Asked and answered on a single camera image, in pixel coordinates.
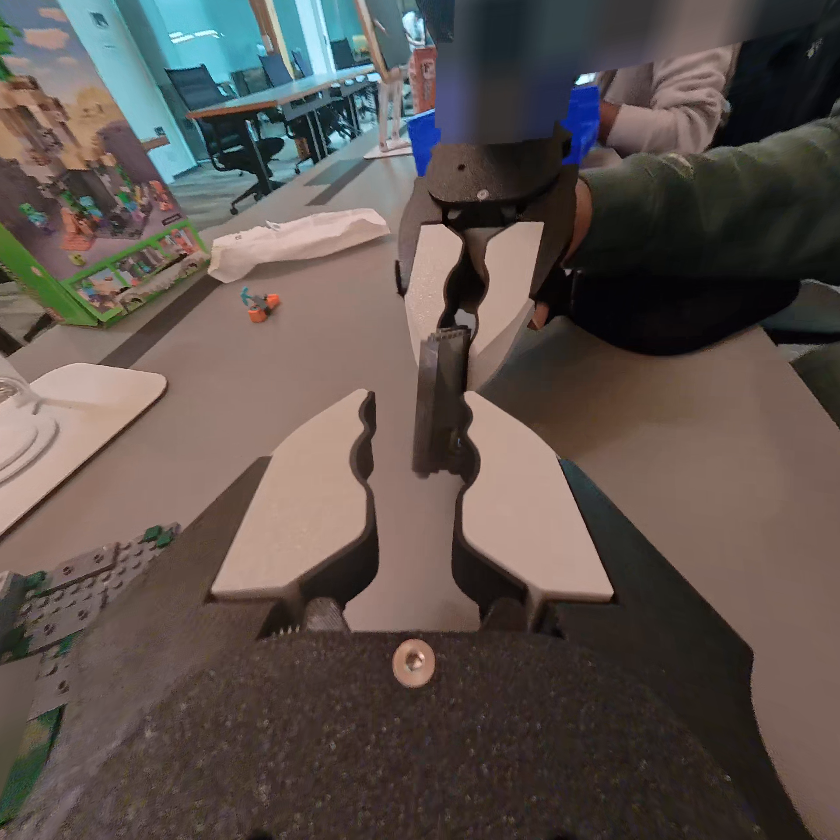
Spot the white paper bag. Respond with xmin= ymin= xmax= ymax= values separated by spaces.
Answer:
xmin=208 ymin=208 xmax=390 ymax=284

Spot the person's right hand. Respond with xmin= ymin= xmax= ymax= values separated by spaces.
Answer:
xmin=528 ymin=177 xmax=595 ymax=331

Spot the black office chair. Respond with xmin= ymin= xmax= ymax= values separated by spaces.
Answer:
xmin=258 ymin=51 xmax=355 ymax=142
xmin=164 ymin=63 xmax=284 ymax=217

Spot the grey brick baseplate build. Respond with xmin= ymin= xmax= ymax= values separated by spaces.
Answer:
xmin=0 ymin=521 xmax=182 ymax=788

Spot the dark desk cable cover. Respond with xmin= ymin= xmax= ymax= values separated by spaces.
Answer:
xmin=304 ymin=156 xmax=376 ymax=206

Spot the orange teal brick figure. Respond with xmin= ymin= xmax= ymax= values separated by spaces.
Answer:
xmin=239 ymin=286 xmax=282 ymax=325

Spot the green printed toy box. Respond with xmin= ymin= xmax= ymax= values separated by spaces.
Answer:
xmin=0 ymin=0 xmax=211 ymax=328

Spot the long wooden-top table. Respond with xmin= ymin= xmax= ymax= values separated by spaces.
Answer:
xmin=185 ymin=64 xmax=382 ymax=217

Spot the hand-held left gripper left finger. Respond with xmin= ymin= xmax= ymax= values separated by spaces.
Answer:
xmin=209 ymin=388 xmax=380 ymax=631

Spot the orange printed box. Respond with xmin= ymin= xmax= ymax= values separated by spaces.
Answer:
xmin=409 ymin=45 xmax=438 ymax=114

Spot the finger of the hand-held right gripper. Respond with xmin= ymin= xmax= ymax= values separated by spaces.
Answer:
xmin=406 ymin=223 xmax=468 ymax=358
xmin=459 ymin=222 xmax=547 ymax=391

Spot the black board on white stand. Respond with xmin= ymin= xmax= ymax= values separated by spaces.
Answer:
xmin=356 ymin=0 xmax=414 ymax=160

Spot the grey desk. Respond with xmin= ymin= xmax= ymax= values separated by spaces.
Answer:
xmin=0 ymin=141 xmax=840 ymax=840

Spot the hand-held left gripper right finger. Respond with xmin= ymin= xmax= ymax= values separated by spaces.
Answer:
xmin=453 ymin=390 xmax=616 ymax=624

